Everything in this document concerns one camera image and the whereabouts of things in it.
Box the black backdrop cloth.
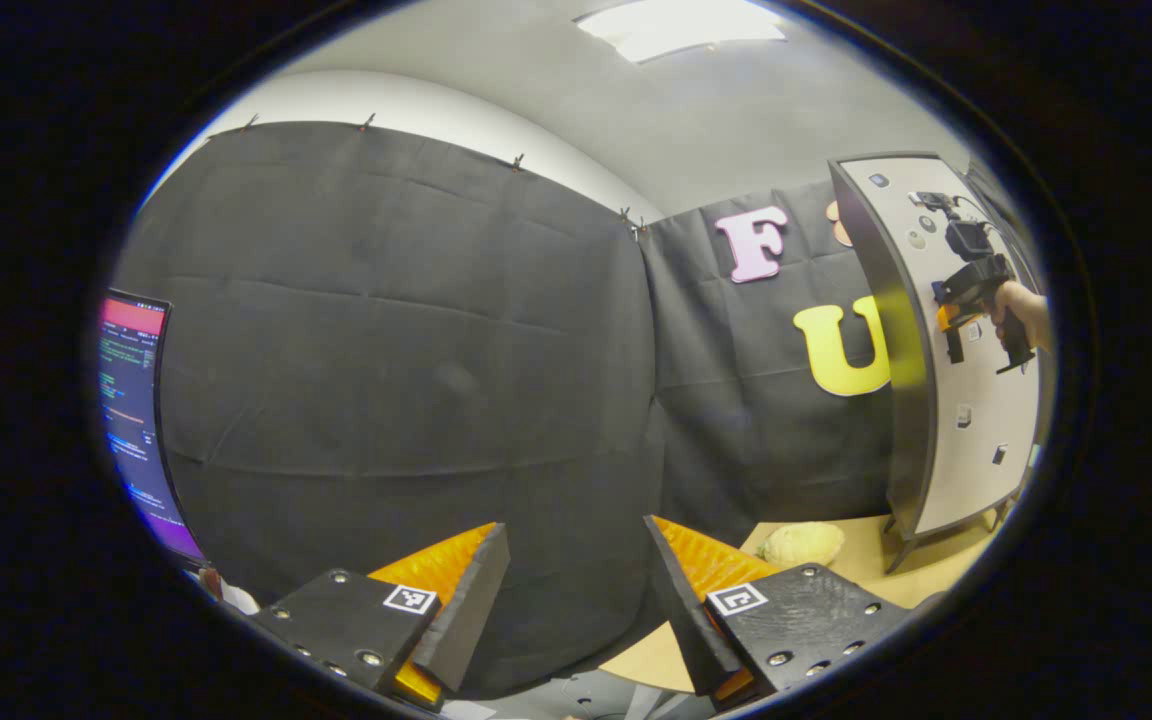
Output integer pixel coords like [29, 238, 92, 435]
[106, 120, 1037, 701]

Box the beige cabinet door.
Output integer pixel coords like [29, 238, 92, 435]
[839, 155, 1045, 538]

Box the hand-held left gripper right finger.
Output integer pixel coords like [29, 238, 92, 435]
[642, 514, 912, 713]

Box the large ceiling light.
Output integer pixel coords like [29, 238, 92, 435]
[574, 0, 787, 64]

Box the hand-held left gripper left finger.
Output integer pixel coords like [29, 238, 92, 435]
[246, 520, 514, 713]

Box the computer monitor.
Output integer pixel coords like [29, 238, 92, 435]
[96, 288, 209, 569]

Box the grey cabinet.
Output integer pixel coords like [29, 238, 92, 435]
[828, 152, 1047, 573]

